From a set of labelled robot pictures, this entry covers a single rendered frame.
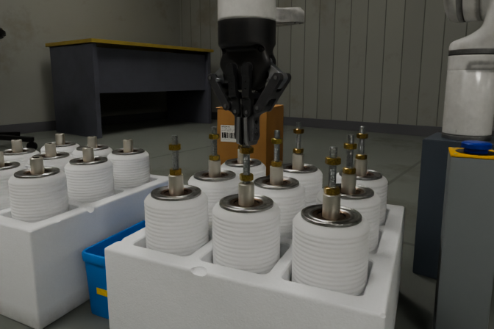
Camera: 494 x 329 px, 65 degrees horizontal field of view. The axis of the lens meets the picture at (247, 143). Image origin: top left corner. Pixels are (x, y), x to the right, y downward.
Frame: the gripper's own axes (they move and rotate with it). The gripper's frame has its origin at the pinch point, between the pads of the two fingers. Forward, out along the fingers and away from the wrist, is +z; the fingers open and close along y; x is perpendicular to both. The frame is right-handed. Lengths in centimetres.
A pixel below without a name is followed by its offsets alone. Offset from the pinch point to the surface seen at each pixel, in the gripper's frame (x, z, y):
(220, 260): -4.9, 17.1, -0.5
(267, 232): -1.3, 12.9, 4.6
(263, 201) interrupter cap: 1.6, 10.1, 1.7
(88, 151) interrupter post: -0.5, 8.1, -42.9
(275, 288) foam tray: -5.4, 17.4, 8.9
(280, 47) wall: 260, -36, -179
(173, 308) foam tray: -9.5, 23.7, -5.1
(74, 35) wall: 128, -44, -304
